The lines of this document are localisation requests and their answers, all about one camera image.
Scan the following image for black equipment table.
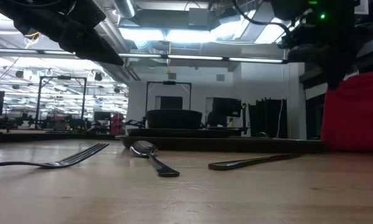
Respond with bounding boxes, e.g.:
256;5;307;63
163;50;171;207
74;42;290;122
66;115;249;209
208;125;250;137

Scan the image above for silver metal fork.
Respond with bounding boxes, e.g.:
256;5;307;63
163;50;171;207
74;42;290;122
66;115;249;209
0;142;110;170

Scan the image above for black table frame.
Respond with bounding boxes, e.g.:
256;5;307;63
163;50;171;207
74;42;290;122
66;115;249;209
0;129;270;144

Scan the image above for black bowl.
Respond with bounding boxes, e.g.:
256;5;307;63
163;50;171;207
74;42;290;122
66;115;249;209
146;108;204;130

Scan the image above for grey ceiling box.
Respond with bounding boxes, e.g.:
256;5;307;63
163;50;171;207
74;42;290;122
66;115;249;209
188;7;209;27

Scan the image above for black curtain panels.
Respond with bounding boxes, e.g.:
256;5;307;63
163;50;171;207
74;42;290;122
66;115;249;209
248;98;288;139

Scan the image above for red chair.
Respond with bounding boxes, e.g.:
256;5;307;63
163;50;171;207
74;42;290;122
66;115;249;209
110;112;126;135

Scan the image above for person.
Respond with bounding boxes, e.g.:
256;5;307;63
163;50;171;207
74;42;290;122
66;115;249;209
205;110;226;128

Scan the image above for red cloth napkin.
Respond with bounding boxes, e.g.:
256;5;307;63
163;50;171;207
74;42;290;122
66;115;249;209
319;70;373;152

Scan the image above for silver metal knife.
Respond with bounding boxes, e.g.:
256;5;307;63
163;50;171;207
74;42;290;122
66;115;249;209
207;153;303;171

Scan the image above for black camera rig frame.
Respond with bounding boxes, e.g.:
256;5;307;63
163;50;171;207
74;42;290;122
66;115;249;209
145;80;192;113
38;75;88;130

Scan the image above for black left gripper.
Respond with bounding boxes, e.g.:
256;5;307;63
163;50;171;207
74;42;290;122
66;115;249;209
0;0;125;66

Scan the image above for silver metal spoon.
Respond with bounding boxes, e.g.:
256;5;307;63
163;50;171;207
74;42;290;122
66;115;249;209
130;140;181;178

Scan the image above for brown plastic tray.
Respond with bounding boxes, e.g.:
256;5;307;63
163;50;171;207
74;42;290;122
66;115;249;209
115;134;327;154

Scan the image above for silver ventilation duct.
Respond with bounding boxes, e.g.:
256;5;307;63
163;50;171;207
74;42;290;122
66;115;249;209
113;0;138;19

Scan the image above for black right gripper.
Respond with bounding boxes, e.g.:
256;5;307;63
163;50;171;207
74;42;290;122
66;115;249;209
287;34;361;90

